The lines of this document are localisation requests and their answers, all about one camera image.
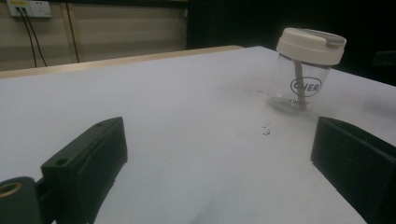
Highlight white wall socket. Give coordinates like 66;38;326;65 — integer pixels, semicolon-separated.
6;0;52;18

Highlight clear cup with white lid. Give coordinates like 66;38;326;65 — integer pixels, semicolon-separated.
266;27;347;115

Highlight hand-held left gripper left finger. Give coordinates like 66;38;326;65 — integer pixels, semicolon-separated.
41;117;129;224

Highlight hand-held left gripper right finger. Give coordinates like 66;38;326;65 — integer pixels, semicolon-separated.
310;116;396;224

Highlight wooden table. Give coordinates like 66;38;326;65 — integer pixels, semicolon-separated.
0;45;244;80

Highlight black wall cable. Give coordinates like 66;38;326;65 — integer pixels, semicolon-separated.
16;7;38;69
21;7;49;67

